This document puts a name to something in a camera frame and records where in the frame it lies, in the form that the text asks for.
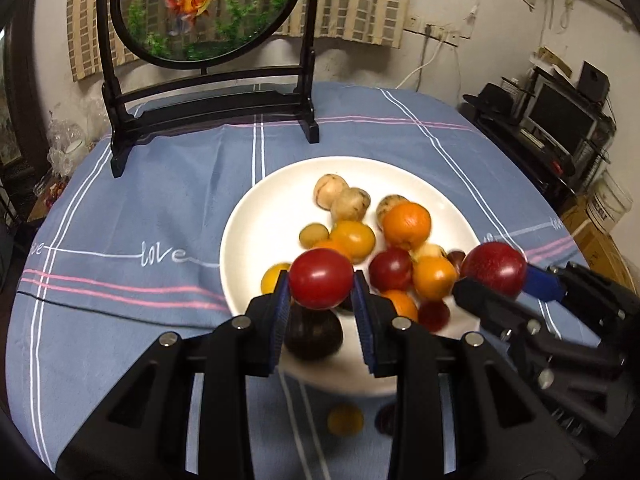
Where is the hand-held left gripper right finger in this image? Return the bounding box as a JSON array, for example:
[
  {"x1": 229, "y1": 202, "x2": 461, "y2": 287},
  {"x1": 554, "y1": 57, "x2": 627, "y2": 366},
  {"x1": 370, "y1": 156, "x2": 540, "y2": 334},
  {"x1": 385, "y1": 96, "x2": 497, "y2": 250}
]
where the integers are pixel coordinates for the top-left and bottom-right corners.
[{"x1": 350, "y1": 270, "x2": 586, "y2": 480}]

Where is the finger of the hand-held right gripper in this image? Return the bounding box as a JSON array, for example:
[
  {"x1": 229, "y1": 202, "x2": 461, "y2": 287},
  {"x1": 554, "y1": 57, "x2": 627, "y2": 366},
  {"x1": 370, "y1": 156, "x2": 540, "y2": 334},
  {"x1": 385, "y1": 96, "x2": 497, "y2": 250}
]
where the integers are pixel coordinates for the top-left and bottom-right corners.
[
  {"x1": 452, "y1": 277, "x2": 532, "y2": 343},
  {"x1": 522, "y1": 261, "x2": 619, "y2": 312}
]

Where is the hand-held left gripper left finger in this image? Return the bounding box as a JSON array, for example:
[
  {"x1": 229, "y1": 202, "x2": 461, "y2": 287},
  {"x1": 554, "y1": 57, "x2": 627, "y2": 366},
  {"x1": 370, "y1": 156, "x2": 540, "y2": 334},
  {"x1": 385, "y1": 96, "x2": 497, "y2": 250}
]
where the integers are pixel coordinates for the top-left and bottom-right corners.
[{"x1": 55, "y1": 269, "x2": 292, "y2": 480}]

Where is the large dark purple fruit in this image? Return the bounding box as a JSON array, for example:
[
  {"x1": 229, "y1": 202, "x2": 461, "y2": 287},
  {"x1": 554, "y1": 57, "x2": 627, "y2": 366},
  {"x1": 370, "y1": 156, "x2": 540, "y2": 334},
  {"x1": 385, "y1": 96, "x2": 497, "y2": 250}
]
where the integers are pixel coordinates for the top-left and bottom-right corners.
[{"x1": 284, "y1": 305, "x2": 345, "y2": 361}]

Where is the mandarin orange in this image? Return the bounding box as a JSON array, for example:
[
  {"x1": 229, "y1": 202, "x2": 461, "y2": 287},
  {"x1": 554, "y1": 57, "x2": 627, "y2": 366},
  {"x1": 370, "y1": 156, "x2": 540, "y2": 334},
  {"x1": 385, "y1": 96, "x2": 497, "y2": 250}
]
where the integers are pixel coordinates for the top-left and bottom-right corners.
[
  {"x1": 382, "y1": 290, "x2": 419, "y2": 322},
  {"x1": 382, "y1": 202, "x2": 432, "y2": 251}
]

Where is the yellow-orange citrus fruit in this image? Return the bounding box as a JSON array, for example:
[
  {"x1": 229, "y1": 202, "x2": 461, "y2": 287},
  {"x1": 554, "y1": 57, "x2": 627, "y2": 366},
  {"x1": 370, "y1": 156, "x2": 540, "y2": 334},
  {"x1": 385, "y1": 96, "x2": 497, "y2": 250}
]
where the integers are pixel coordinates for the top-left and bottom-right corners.
[{"x1": 261, "y1": 263, "x2": 291, "y2": 295}]

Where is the small orange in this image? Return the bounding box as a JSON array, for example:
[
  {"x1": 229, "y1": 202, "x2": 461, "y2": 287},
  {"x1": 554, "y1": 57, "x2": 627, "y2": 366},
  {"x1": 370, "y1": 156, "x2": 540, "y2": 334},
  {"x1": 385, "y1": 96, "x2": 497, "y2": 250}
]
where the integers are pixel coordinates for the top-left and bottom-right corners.
[{"x1": 412, "y1": 256, "x2": 458, "y2": 301}]

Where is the tan round fruit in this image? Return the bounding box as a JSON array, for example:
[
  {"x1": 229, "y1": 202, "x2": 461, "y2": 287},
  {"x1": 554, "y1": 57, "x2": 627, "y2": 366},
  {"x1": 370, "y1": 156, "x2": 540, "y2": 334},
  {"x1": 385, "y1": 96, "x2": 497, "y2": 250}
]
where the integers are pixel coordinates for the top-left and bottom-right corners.
[{"x1": 412, "y1": 243, "x2": 447, "y2": 261}]

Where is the small green-brown fruit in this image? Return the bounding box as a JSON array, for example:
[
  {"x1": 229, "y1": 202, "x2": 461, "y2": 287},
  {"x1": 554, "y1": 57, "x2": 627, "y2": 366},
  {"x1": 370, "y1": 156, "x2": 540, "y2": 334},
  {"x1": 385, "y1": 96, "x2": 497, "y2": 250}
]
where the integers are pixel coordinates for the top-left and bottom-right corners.
[{"x1": 299, "y1": 223, "x2": 330, "y2": 248}]

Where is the white oval plate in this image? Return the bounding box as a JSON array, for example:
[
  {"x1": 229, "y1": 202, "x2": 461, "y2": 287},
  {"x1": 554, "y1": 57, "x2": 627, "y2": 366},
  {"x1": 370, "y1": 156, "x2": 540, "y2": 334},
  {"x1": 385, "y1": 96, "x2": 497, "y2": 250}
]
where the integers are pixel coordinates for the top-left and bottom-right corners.
[{"x1": 219, "y1": 156, "x2": 485, "y2": 397}]

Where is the tan fruit with hole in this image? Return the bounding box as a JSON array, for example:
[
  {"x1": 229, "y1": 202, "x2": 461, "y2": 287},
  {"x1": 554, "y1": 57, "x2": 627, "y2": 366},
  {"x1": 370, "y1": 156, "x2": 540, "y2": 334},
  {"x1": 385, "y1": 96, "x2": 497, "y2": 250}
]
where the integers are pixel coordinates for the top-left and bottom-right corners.
[{"x1": 376, "y1": 195, "x2": 410, "y2": 228}]

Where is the spotted beige fruit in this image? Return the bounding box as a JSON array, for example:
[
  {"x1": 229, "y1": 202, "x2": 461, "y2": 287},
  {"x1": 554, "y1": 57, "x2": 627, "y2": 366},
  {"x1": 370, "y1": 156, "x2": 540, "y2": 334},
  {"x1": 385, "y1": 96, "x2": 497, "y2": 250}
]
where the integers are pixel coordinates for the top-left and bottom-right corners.
[{"x1": 331, "y1": 187, "x2": 371, "y2": 222}]

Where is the small tan fruit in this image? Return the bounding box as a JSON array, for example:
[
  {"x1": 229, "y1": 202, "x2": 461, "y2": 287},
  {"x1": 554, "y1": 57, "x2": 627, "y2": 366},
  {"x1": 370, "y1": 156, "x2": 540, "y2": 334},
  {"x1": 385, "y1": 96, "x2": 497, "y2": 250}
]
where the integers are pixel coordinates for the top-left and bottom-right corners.
[{"x1": 314, "y1": 174, "x2": 348, "y2": 209}]

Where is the cardboard box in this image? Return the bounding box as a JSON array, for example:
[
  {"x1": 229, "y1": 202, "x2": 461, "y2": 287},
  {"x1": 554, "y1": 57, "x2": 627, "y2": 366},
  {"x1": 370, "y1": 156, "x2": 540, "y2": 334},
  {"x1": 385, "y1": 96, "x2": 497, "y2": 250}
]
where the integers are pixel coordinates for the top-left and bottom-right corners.
[{"x1": 560, "y1": 195, "x2": 636, "y2": 291}]

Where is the white bucket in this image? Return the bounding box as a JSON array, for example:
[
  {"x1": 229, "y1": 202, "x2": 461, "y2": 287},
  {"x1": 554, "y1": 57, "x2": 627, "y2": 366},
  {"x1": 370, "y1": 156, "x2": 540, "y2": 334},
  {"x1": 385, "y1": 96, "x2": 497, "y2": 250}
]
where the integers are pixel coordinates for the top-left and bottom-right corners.
[{"x1": 586, "y1": 169, "x2": 633, "y2": 233}]

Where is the black computer desk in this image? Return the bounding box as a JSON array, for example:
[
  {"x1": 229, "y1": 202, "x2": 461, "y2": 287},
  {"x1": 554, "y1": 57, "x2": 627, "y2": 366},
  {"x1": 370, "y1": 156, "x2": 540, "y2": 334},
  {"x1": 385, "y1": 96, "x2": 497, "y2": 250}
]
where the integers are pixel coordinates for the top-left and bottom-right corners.
[{"x1": 462, "y1": 100, "x2": 616, "y2": 211}]

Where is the computer monitor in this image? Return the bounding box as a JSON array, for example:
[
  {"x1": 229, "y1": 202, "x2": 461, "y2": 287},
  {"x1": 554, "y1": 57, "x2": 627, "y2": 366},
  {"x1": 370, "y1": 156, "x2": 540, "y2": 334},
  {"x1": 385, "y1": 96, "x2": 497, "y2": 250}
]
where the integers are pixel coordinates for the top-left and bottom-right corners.
[{"x1": 527, "y1": 81, "x2": 601, "y2": 153}]

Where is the blue striped tablecloth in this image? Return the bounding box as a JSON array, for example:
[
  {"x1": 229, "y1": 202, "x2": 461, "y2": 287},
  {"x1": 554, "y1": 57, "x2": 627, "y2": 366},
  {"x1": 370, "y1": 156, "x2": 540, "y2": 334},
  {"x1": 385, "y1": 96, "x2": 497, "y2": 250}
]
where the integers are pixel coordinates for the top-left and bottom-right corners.
[{"x1": 5, "y1": 81, "x2": 601, "y2": 480}]

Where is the black hat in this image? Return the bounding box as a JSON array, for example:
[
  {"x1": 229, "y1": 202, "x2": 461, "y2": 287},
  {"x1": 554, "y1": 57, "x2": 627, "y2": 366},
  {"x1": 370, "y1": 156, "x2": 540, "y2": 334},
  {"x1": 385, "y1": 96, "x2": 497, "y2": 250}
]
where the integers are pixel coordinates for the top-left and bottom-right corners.
[{"x1": 462, "y1": 82, "x2": 521, "y2": 120}]

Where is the black speaker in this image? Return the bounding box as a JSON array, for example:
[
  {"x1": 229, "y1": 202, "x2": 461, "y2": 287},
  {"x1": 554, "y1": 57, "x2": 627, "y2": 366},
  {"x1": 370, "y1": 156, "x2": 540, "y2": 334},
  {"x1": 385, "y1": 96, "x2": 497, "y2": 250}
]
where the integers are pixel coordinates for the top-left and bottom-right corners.
[{"x1": 579, "y1": 61, "x2": 611, "y2": 101}]

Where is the clear plastic bag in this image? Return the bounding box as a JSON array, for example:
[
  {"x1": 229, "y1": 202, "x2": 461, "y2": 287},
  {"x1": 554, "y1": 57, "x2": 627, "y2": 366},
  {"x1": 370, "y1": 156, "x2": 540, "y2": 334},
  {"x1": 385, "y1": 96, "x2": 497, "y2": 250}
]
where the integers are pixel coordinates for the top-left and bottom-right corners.
[{"x1": 47, "y1": 110, "x2": 101, "y2": 176}]

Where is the round goldfish table screen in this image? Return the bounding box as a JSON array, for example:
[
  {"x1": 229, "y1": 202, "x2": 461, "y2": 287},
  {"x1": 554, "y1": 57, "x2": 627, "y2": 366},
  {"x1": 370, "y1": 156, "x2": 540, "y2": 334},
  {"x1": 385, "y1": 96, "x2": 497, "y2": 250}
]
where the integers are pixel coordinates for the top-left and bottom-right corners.
[{"x1": 96, "y1": 0, "x2": 321, "y2": 179}]

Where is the beige checkered curtain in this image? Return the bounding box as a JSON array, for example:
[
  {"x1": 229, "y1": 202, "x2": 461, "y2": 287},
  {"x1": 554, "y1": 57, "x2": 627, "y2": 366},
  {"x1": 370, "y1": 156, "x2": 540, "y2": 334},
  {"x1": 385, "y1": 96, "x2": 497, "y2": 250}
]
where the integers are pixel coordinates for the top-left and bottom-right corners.
[{"x1": 65, "y1": 0, "x2": 416, "y2": 83}]

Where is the dark framed painting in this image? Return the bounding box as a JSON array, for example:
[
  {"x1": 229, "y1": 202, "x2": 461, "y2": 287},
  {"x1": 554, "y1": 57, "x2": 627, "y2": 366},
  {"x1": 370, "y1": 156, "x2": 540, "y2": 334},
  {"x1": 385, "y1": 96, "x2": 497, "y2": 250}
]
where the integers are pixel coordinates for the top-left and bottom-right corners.
[{"x1": 0, "y1": 20, "x2": 38, "y2": 168}]

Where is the white cable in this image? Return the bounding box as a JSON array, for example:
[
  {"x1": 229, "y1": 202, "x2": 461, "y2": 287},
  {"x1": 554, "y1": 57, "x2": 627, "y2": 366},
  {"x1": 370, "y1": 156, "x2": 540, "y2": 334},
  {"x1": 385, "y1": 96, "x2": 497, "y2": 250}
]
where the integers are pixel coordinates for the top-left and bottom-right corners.
[{"x1": 398, "y1": 37, "x2": 446, "y2": 92}]

